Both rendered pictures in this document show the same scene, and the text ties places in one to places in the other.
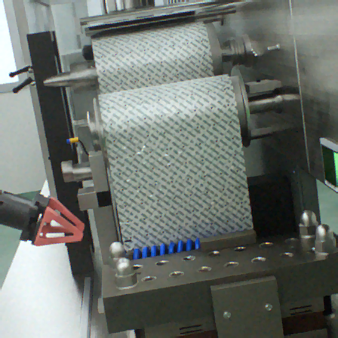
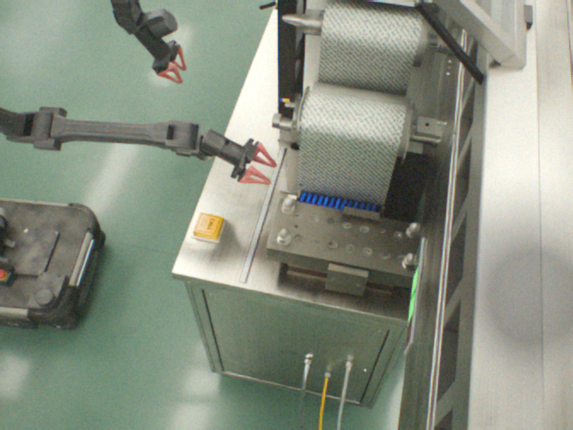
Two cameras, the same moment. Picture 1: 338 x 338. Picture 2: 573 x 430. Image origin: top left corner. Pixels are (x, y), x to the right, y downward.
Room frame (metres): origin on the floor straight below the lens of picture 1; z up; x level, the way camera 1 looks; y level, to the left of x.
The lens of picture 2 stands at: (0.34, -0.12, 2.29)
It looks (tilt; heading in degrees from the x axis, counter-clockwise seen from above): 56 degrees down; 16
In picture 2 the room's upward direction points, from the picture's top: straight up
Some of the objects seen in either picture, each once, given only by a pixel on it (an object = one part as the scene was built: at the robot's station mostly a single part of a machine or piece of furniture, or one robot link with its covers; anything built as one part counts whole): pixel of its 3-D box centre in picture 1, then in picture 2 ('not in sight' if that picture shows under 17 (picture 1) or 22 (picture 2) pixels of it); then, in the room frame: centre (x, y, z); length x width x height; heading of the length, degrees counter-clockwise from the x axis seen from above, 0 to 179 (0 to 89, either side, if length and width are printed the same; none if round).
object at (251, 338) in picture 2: not in sight; (352, 97); (2.26, 0.10, 0.43); 2.52 x 0.64 x 0.86; 3
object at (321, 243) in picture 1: (324, 238); (410, 259); (1.11, -0.23, 1.05); 0.04 x 0.04 x 0.04
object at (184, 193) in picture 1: (182, 198); (343, 177); (1.26, -0.02, 1.11); 0.23 x 0.01 x 0.18; 93
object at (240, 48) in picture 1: (231, 53); (439, 41); (1.58, -0.17, 1.33); 0.07 x 0.07 x 0.07; 3
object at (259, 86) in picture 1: (262, 84); (429, 127); (1.33, -0.19, 1.28); 0.06 x 0.05 x 0.02; 93
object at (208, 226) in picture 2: not in sight; (208, 226); (1.14, 0.33, 0.91); 0.07 x 0.07 x 0.02; 3
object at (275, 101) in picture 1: (261, 103); (423, 136); (1.33, -0.19, 1.25); 0.07 x 0.04 x 0.04; 93
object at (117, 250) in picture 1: (118, 254); (288, 204); (1.18, 0.11, 1.05); 0.04 x 0.04 x 0.04
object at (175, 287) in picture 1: (225, 276); (347, 242); (1.14, -0.07, 1.00); 0.40 x 0.16 x 0.06; 93
